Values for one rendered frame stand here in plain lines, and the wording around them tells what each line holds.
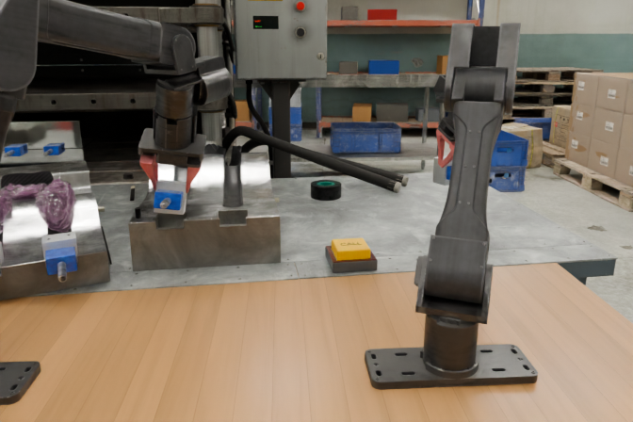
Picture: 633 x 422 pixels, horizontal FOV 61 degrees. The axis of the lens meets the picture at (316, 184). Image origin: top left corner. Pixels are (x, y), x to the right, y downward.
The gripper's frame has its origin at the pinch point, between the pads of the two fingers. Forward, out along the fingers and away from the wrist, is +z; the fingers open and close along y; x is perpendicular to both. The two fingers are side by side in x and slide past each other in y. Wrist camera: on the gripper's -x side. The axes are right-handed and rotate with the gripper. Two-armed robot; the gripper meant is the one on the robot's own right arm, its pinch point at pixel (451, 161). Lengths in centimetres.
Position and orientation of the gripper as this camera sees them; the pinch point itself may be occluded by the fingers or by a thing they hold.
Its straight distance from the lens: 113.7
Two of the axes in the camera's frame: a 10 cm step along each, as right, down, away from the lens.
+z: -2.4, 7.5, 6.2
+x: 4.5, 6.5, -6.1
